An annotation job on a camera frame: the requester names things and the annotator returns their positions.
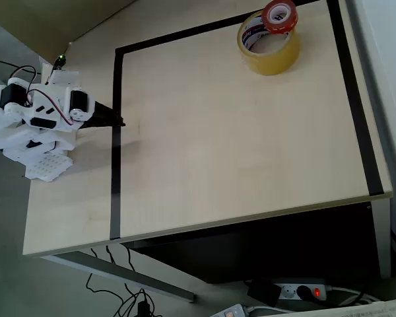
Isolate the grey metal table beam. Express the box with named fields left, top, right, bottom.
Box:
left=39, top=250, right=196, bottom=303

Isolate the red black servo cable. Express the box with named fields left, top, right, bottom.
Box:
left=28, top=89, right=75, bottom=127
left=8, top=65, right=38, bottom=87

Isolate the black floor plug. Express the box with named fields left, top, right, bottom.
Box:
left=137, top=299, right=152, bottom=317

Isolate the yellow tape roll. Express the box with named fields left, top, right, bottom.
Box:
left=236, top=9, right=301, bottom=76

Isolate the thin black cable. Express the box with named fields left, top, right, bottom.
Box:
left=0, top=57, right=20, bottom=70

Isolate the black power adapter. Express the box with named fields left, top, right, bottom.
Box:
left=246, top=279, right=282, bottom=308

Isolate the red tape roll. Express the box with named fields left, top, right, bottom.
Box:
left=261, top=0, right=300, bottom=35

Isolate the printed paper sheet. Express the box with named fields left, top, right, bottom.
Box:
left=260, top=297, right=396, bottom=317

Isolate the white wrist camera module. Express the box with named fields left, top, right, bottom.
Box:
left=49, top=54, right=82, bottom=87

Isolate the grey metal table leg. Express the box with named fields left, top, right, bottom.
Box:
left=371, top=197, right=393, bottom=280

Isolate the tangled black floor cable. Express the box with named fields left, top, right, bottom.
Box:
left=85, top=246, right=162, bottom=317

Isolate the grey power strip orange switch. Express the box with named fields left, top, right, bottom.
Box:
left=211, top=303, right=248, bottom=317

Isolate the white power cord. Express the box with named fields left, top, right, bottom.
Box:
left=326, top=285, right=379, bottom=306
left=244, top=305, right=294, bottom=314

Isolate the white power strip red switch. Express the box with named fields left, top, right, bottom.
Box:
left=272, top=279, right=333, bottom=302

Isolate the white perforated base plate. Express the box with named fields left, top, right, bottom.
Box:
left=24, top=153, right=74, bottom=182

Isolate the black round plug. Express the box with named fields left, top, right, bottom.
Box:
left=296, top=284, right=314, bottom=301

